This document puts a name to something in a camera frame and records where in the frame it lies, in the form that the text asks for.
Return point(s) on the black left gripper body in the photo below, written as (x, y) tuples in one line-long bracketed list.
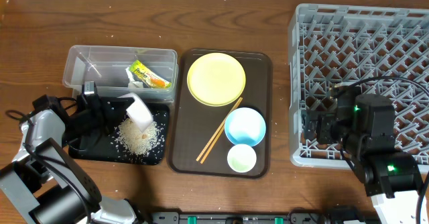
[(86, 123)]

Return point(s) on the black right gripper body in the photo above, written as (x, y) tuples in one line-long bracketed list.
[(337, 132)]

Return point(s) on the white pink rice bowl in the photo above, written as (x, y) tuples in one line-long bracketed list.
[(138, 112)]

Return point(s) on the white tissue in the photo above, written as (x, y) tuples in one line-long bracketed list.
[(133, 83)]

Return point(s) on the green snack wrapper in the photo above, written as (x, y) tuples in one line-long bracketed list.
[(149, 77)]

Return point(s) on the small white cup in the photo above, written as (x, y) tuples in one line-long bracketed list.
[(241, 158)]

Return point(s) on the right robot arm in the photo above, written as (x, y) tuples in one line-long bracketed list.
[(362, 124)]

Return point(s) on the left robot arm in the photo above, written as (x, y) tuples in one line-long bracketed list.
[(44, 183)]

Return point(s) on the grey dishwasher rack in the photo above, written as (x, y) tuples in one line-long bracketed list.
[(385, 50)]

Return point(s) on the black tray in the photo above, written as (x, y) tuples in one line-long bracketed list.
[(108, 150)]

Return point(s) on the clear plastic bin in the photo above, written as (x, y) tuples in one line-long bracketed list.
[(105, 65)]

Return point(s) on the pile of rice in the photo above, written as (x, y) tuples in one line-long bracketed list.
[(137, 142)]

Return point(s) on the blue bowl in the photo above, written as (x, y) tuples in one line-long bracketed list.
[(245, 126)]

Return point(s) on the yellow plate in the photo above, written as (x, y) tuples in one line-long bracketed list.
[(216, 79)]

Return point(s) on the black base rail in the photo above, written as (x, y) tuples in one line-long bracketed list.
[(299, 216)]

